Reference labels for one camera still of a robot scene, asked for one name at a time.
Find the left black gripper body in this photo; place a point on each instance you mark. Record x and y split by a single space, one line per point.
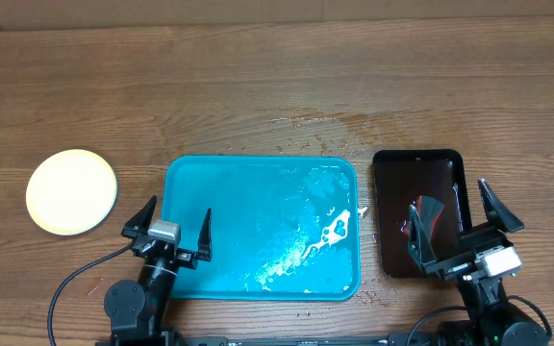
186 259

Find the teal plastic tray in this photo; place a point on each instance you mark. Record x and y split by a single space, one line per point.
282 228

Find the orange sponge with green pad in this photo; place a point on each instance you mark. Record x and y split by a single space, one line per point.
429 210

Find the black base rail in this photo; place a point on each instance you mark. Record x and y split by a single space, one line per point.
395 339

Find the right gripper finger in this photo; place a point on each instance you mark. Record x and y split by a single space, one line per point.
496 212
419 245

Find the yellow plate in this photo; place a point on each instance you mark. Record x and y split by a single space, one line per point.
71 192

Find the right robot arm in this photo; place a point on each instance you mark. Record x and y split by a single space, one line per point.
489 316

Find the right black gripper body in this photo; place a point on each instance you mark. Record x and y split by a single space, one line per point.
465 239

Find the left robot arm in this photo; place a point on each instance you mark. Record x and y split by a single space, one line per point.
137 308

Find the black plastic tray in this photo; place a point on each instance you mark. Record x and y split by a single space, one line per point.
400 176

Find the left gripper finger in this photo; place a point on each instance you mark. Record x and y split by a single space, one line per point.
204 243
140 222

